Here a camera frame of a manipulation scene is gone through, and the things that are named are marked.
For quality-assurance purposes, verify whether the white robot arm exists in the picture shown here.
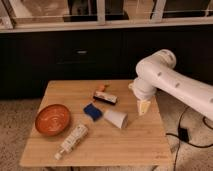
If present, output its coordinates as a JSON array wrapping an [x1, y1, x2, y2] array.
[[132, 49, 213, 121]]

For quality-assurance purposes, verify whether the black cable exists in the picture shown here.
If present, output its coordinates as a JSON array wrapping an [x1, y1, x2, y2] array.
[[165, 105, 213, 171]]

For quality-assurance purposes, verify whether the wooden table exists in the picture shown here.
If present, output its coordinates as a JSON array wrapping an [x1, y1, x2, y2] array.
[[20, 80, 173, 167]]

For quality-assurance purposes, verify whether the silver drawer handle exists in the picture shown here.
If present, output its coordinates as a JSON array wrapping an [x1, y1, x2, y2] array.
[[76, 50, 87, 54]]

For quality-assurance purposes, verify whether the orange ceramic bowl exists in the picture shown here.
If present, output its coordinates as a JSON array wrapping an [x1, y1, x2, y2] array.
[[35, 104, 70, 136]]

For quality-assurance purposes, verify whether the dark cabinet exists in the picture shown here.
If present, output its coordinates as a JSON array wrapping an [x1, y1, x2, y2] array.
[[0, 25, 213, 99]]

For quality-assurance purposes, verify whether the black power adapter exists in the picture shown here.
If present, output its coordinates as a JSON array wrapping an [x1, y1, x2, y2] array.
[[178, 128, 189, 142]]

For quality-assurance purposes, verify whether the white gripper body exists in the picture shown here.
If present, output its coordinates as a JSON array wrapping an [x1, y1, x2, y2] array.
[[128, 77, 156, 101]]

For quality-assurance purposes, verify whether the white plastic bottle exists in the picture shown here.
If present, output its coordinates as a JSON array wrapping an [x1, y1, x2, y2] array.
[[55, 124, 88, 160]]

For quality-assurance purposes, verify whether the blue sponge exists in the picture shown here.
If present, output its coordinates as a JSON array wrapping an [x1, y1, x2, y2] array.
[[83, 103, 102, 121]]

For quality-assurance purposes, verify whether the small orange object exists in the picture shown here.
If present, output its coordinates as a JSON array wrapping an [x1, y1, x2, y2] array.
[[97, 84, 109, 92]]

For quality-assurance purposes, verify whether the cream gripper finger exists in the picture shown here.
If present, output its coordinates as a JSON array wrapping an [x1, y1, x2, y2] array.
[[137, 100, 151, 116]]

